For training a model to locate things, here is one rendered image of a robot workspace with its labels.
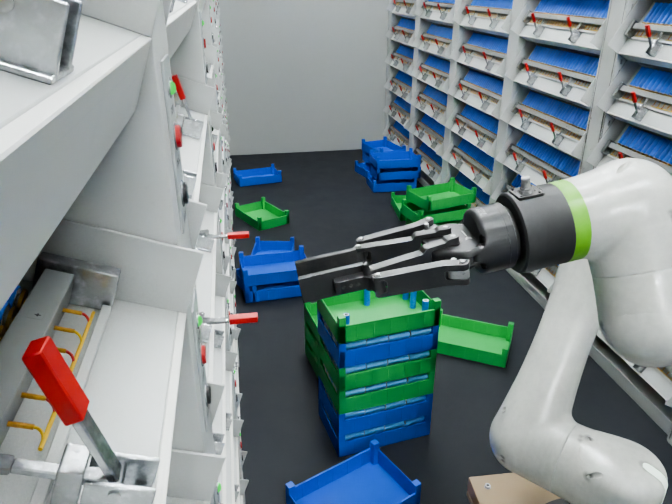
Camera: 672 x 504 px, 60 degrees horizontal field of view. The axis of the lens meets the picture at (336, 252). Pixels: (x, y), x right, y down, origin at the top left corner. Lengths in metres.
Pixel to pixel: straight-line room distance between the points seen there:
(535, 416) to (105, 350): 0.86
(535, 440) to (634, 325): 0.46
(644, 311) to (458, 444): 1.27
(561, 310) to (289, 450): 1.02
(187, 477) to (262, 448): 1.34
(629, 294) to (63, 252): 0.55
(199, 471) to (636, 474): 0.75
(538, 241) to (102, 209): 0.43
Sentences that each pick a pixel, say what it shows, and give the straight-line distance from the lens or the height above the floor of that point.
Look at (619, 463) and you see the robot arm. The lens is 1.10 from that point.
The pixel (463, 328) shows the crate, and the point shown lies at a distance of 2.42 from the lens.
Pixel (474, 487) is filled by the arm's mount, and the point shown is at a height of 0.33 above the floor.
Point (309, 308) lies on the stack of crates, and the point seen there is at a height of 0.21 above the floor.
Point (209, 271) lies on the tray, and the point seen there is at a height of 0.88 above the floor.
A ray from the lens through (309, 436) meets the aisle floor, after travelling 1.89.
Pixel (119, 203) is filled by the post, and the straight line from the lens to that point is 0.41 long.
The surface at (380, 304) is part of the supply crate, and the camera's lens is 1.75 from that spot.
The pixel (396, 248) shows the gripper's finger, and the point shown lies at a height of 1.01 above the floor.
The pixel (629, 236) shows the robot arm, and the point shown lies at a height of 1.04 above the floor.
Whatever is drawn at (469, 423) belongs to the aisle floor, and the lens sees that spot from 1.98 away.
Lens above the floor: 1.28
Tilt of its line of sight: 25 degrees down
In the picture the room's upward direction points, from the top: straight up
